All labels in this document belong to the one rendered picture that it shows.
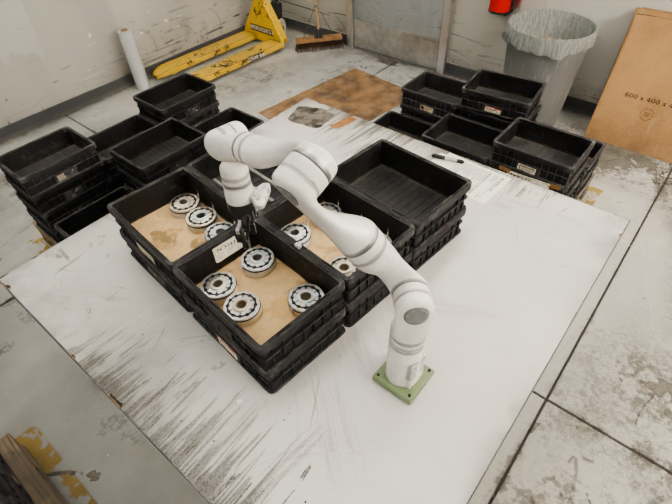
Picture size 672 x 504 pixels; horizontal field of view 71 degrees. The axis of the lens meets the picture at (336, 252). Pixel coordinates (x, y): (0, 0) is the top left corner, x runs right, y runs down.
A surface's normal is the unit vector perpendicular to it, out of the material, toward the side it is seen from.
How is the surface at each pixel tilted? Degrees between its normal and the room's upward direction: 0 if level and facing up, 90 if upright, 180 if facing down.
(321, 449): 0
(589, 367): 0
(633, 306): 0
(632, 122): 73
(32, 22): 90
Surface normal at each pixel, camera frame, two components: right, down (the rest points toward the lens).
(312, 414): -0.04, -0.70
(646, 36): -0.58, 0.48
